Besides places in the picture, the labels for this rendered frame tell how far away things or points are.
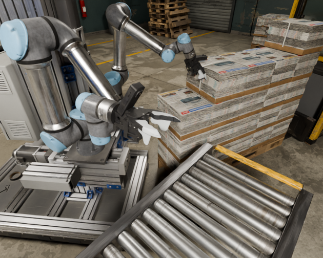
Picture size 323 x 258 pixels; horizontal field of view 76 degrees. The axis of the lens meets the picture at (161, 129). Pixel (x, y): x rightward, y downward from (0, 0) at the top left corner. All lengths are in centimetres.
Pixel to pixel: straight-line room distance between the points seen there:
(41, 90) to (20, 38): 19
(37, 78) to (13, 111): 56
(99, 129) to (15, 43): 37
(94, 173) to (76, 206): 54
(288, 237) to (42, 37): 112
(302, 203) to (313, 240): 99
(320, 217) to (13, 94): 233
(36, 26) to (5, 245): 161
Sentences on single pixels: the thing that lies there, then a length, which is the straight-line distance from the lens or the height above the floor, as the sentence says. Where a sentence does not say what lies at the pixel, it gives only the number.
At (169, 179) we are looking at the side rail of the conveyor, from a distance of 101.
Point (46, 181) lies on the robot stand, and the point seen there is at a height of 73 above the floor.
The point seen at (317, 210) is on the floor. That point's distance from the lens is 228.
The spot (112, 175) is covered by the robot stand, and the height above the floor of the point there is 67.
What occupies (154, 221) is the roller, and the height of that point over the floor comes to 80.
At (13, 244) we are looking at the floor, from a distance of 204.
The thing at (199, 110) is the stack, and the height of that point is 83.
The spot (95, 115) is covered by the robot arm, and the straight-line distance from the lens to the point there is 71.
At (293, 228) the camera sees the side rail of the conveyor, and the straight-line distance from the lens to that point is 101.
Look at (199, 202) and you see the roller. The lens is 96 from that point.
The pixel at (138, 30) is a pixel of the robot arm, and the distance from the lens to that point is 134.
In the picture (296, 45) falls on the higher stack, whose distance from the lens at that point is 219.
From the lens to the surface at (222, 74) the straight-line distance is 150.
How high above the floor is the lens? 156
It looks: 35 degrees down
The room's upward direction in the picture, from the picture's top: straight up
